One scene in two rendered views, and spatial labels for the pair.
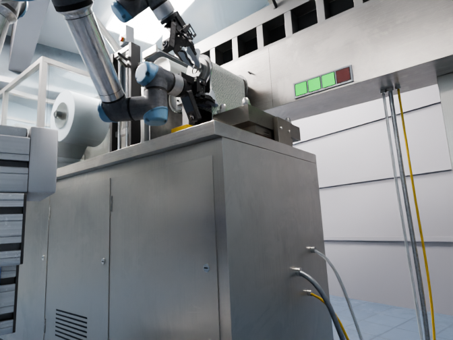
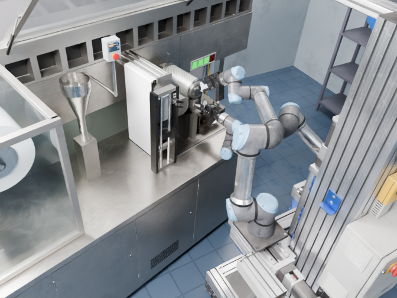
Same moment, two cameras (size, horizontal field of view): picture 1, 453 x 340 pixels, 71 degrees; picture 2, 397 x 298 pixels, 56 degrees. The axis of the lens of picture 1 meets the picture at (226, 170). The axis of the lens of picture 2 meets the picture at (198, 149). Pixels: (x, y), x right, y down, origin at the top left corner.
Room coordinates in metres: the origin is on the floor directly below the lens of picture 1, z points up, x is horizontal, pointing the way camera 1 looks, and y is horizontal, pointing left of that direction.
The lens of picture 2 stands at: (1.03, 2.05, 2.45)
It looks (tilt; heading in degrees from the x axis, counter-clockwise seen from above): 40 degrees down; 274
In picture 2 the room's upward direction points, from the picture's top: 5 degrees clockwise
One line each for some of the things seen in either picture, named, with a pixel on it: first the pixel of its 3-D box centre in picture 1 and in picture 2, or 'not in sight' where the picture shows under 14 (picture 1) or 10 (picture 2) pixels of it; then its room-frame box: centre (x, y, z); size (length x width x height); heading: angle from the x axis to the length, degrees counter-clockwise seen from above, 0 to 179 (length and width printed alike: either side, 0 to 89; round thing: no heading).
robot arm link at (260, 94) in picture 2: not in sight; (267, 113); (0.82, 0.48, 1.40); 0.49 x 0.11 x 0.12; 104
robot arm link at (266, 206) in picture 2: not in sight; (264, 207); (0.76, 0.73, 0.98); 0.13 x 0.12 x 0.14; 14
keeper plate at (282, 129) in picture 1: (282, 133); not in sight; (1.20, -0.23, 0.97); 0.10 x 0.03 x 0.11; 142
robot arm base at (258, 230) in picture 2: not in sight; (262, 222); (0.75, 0.73, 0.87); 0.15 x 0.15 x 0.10
